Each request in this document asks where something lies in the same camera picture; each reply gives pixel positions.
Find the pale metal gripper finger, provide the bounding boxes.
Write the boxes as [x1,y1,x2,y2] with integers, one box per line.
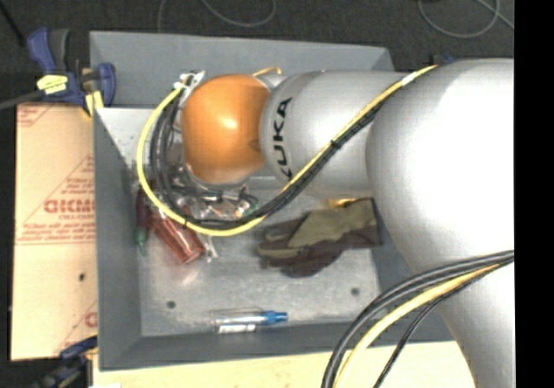
[203,231,220,263]

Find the clear red plastic cup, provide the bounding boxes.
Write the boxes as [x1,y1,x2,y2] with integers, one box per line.
[147,209,206,265]

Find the dark red small object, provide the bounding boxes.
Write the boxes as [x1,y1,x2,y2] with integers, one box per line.
[135,190,153,230]

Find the grey metal bin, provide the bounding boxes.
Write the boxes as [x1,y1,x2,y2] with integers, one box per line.
[88,30,456,371]

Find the clear tube with blue cap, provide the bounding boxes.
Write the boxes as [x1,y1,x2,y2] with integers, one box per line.
[210,308,289,334]

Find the brown and olive work glove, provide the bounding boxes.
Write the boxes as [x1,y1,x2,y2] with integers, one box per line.
[254,198,383,279]

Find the brown cardboard board, red print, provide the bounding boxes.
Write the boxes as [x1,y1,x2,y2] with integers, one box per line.
[10,101,99,362]

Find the black cylinder on white bracket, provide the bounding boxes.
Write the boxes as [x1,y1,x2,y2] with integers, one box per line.
[173,69,207,92]

